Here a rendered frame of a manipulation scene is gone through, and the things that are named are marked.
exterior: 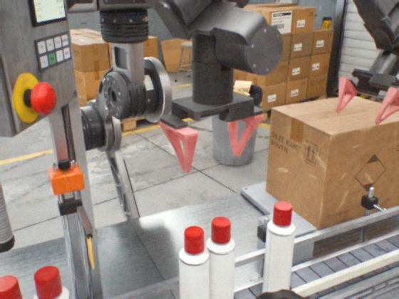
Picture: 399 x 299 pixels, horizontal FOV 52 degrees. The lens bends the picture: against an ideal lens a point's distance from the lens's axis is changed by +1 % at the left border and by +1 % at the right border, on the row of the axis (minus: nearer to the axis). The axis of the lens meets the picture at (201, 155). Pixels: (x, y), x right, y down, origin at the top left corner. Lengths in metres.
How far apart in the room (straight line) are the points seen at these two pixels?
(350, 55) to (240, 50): 5.04
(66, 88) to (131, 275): 0.51
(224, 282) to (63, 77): 0.42
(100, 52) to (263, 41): 3.55
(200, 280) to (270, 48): 0.39
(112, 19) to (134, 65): 0.13
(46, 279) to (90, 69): 3.45
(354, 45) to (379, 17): 4.52
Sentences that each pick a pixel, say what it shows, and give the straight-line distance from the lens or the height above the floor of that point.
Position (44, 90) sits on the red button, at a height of 1.34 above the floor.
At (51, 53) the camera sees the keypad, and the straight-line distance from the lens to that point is 0.58.
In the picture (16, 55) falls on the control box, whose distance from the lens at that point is 0.52.
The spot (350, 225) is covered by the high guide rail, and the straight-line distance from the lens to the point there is 0.96.
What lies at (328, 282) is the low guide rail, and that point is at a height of 0.91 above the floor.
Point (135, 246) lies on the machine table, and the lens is 1.08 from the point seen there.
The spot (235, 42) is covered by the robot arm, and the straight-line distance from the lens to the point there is 0.49.
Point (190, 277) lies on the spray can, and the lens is 0.69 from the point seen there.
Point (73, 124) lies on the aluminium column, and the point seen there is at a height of 1.25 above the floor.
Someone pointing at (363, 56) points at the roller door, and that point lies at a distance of 5.42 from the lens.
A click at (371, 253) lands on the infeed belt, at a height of 0.88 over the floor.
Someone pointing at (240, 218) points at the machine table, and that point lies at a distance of 1.18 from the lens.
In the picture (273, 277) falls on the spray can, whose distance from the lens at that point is 0.81.
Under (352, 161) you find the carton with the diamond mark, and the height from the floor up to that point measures 1.03.
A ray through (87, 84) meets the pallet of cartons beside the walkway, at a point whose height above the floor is 0.54.
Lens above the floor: 1.46
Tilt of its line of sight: 24 degrees down
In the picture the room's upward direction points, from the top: straight up
